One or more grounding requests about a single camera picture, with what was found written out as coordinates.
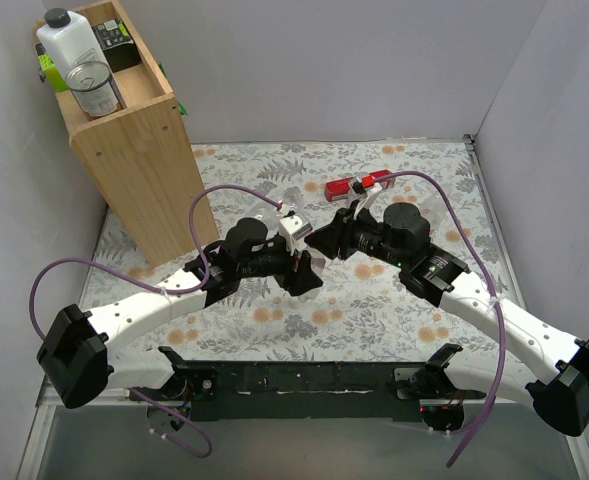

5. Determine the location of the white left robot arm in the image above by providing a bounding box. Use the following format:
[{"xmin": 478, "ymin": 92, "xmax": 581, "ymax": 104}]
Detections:
[{"xmin": 37, "ymin": 213, "xmax": 323, "ymax": 409}]

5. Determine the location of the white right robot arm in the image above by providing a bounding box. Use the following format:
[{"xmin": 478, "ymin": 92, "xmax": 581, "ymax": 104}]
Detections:
[{"xmin": 305, "ymin": 203, "xmax": 589, "ymax": 437}]

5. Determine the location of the clear bottle with white cap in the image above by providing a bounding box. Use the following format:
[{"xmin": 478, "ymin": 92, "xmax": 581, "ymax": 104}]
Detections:
[{"xmin": 251, "ymin": 187, "xmax": 305, "ymax": 224}]

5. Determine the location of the red rectangular box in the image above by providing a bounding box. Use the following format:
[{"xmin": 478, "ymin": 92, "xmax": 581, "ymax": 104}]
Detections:
[{"xmin": 324, "ymin": 170, "xmax": 391, "ymax": 202}]

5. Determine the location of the floral patterned table mat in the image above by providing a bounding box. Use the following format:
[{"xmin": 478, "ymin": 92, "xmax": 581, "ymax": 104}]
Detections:
[{"xmin": 67, "ymin": 139, "xmax": 510, "ymax": 364}]

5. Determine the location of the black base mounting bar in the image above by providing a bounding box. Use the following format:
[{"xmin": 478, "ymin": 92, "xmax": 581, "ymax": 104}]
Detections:
[{"xmin": 142, "ymin": 361, "xmax": 465, "ymax": 430}]

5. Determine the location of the wooden shelf box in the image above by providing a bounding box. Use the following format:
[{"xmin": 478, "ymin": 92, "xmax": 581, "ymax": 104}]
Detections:
[{"xmin": 56, "ymin": 1, "xmax": 218, "ymax": 266}]

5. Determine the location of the black electronic device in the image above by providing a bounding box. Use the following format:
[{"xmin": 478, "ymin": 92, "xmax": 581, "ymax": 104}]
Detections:
[{"xmin": 92, "ymin": 19, "xmax": 141, "ymax": 73}]

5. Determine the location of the metal tin can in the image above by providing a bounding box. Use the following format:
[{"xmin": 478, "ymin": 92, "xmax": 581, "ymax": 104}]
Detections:
[{"xmin": 65, "ymin": 60, "xmax": 123, "ymax": 120}]

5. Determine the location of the green object behind shelf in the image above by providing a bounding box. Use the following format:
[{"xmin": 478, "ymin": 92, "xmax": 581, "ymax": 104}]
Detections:
[{"xmin": 35, "ymin": 43, "xmax": 68, "ymax": 93}]

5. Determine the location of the white jug with grey cap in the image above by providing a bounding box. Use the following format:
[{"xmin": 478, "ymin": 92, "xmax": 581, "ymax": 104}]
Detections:
[{"xmin": 36, "ymin": 8, "xmax": 108, "ymax": 78}]

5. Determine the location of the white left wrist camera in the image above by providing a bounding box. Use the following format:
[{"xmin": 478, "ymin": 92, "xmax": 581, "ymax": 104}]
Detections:
[{"xmin": 278, "ymin": 212, "xmax": 313, "ymax": 255}]

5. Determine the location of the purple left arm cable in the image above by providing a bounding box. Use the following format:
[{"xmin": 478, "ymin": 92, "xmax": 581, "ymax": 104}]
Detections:
[{"xmin": 29, "ymin": 185, "xmax": 288, "ymax": 459}]

